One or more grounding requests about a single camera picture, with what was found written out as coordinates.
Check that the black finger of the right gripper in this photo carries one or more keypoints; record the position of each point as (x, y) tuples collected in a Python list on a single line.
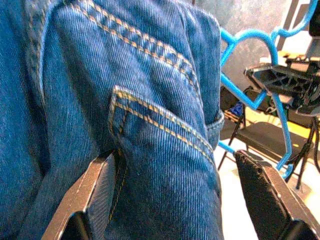
[(287, 85)]

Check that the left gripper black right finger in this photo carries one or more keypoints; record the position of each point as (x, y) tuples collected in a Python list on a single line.
[(265, 200)]

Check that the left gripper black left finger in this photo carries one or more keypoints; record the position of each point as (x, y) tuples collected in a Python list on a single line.
[(97, 180)]

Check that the blue plastic clothes hanger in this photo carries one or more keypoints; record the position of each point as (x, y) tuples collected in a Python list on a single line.
[(275, 50)]

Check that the blue denim jeans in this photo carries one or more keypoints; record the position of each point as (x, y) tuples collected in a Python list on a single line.
[(125, 75)]

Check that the black folding chair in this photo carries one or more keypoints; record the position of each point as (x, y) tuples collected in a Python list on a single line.
[(262, 135)]

